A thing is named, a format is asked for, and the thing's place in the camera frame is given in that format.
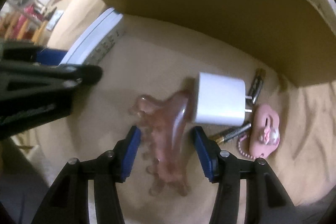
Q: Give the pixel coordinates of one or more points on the tan bed sheet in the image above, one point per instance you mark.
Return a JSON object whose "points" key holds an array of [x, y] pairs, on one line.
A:
{"points": [[159, 58]]}

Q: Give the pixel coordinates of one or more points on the pink mirror charm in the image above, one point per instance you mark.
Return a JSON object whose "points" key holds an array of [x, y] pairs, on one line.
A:
{"points": [[265, 136]]}

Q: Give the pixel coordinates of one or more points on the black gold battery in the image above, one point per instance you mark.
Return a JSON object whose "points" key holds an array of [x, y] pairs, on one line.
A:
{"points": [[231, 133], [256, 87]]}

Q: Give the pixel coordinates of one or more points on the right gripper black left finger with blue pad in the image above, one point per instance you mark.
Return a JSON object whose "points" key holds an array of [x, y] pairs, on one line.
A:
{"points": [[67, 199]]}

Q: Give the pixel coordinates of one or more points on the white charger plug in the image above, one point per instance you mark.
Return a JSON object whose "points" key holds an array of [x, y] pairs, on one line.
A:
{"points": [[220, 100]]}

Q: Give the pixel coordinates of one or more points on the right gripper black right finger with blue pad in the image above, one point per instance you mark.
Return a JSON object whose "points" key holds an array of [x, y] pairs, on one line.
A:
{"points": [[267, 199]]}

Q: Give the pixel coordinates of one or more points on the red bag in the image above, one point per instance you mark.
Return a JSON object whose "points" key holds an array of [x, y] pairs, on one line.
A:
{"points": [[30, 11]]}

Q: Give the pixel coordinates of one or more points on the white remote control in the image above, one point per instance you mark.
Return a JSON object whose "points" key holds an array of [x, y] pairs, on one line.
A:
{"points": [[97, 40]]}

